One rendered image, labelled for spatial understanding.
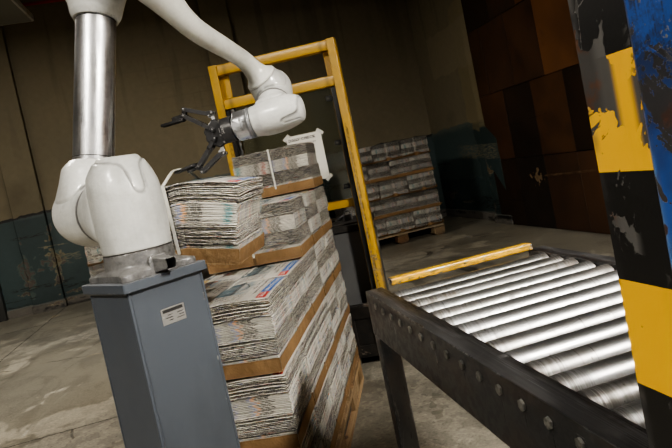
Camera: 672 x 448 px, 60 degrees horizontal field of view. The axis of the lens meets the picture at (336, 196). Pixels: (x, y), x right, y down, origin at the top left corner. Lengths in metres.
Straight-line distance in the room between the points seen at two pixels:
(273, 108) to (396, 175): 5.80
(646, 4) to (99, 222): 1.24
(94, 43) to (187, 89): 7.24
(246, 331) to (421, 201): 5.96
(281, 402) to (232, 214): 0.56
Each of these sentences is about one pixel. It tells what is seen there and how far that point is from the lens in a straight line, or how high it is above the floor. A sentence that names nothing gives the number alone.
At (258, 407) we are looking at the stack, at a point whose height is 0.51.
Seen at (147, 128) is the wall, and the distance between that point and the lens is 8.81.
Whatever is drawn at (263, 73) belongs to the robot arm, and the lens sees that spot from 1.81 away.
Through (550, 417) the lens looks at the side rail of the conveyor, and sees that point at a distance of 0.84.
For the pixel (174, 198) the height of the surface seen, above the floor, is 1.15.
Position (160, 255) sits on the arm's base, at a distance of 1.35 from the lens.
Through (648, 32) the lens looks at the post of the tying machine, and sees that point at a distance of 0.24.
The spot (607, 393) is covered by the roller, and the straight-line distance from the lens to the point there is 0.87.
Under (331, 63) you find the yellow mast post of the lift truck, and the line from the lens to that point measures 3.36.
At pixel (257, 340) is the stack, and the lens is 1.74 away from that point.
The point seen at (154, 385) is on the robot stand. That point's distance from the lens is 1.35.
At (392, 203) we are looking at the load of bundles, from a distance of 7.43.
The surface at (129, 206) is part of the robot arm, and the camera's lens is 1.34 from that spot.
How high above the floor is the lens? 1.15
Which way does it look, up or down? 3 degrees down
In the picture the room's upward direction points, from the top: 12 degrees counter-clockwise
